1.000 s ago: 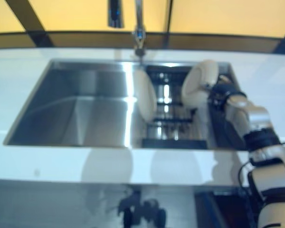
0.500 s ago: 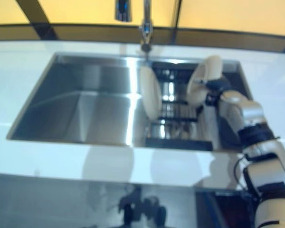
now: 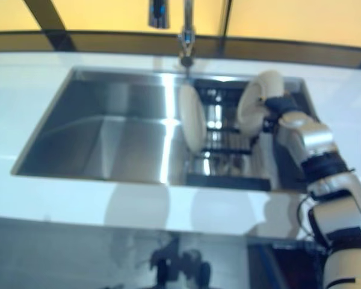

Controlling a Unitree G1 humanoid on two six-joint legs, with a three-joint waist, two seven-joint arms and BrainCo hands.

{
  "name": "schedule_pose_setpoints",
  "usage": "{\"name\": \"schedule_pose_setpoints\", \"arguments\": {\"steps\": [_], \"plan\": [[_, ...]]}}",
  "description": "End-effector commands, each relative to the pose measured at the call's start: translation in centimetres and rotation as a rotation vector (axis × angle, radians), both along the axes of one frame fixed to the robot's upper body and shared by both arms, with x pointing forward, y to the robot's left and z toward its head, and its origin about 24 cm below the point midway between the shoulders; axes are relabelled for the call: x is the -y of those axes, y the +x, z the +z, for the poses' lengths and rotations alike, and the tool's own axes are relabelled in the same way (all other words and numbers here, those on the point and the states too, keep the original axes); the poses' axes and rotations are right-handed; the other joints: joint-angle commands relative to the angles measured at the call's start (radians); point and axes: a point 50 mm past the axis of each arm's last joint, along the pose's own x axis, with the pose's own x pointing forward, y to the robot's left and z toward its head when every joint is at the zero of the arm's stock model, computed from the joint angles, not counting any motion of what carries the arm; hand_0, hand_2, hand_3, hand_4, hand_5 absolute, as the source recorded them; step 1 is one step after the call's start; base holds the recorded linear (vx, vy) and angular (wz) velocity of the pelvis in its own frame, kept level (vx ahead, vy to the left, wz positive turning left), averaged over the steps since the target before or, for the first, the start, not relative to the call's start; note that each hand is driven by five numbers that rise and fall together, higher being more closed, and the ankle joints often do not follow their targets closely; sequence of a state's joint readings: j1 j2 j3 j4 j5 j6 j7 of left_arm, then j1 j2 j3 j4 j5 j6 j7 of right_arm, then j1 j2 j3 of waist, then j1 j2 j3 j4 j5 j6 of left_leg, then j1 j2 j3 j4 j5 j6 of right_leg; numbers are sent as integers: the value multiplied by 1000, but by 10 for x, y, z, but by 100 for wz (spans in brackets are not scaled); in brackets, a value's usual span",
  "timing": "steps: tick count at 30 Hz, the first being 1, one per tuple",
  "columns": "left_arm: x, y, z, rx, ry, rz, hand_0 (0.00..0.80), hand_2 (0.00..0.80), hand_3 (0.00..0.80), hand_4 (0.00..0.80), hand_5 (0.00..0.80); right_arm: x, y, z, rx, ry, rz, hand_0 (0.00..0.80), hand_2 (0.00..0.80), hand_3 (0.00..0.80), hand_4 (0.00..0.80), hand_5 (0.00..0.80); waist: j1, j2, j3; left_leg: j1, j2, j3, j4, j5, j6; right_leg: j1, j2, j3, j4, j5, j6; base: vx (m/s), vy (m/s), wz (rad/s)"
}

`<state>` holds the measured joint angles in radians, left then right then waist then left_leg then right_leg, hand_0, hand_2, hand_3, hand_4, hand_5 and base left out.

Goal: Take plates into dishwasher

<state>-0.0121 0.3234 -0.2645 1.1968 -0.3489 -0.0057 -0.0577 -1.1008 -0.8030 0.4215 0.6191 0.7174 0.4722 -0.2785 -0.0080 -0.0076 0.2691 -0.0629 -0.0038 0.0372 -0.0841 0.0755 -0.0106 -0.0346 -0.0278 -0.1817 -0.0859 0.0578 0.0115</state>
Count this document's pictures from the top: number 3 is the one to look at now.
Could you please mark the cream round plate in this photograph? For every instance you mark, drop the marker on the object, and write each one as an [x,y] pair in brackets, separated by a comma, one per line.
[192,117]
[252,102]

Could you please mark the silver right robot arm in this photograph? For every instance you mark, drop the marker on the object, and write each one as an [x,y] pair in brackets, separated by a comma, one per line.
[337,216]

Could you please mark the black steel roll-up drying rack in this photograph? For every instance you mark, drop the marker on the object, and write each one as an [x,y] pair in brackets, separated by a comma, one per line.
[225,162]

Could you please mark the stainless steel kitchen sink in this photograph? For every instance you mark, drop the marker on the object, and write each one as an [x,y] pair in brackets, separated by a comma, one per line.
[108,135]

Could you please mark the chrome gooseneck faucet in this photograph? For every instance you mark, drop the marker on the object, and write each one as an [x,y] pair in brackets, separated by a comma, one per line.
[188,30]

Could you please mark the left robot leg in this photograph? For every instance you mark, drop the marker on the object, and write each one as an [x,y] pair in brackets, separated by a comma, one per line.
[165,265]

